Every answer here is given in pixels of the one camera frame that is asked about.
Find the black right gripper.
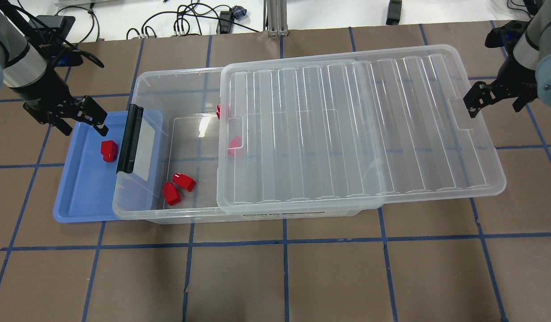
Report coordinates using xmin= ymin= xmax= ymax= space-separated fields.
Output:
xmin=463 ymin=58 xmax=538 ymax=119

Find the black box handle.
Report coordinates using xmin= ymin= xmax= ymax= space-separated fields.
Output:
xmin=117 ymin=104 xmax=144 ymax=174

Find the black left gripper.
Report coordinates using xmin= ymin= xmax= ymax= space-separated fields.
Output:
xmin=12 ymin=68 xmax=109 ymax=137

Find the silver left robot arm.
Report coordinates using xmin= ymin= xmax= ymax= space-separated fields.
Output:
xmin=0 ymin=0 xmax=109 ymax=136

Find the clear plastic storage box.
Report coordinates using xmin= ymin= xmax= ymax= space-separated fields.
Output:
xmin=112 ymin=67 xmax=383 ymax=224

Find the clear plastic box lid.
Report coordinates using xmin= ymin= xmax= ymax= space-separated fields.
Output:
xmin=216 ymin=44 xmax=506 ymax=214

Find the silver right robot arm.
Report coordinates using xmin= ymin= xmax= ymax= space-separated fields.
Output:
xmin=463 ymin=0 xmax=551 ymax=118

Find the aluminium frame post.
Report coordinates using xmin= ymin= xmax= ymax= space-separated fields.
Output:
xmin=263 ymin=0 xmax=289 ymax=37

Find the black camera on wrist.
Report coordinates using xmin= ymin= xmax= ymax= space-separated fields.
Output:
xmin=484 ymin=20 xmax=529 ymax=49

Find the blue plastic tray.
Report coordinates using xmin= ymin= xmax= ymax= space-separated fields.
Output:
xmin=53 ymin=110 xmax=165 ymax=223

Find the red block under lid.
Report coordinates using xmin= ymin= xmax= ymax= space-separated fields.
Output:
xmin=227 ymin=136 xmax=243 ymax=158

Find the black power adapter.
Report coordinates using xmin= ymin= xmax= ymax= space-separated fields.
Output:
xmin=385 ymin=0 xmax=403 ymax=25

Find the red block in box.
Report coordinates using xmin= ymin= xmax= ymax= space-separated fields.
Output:
xmin=172 ymin=173 xmax=197 ymax=192
xmin=162 ymin=182 xmax=182 ymax=206

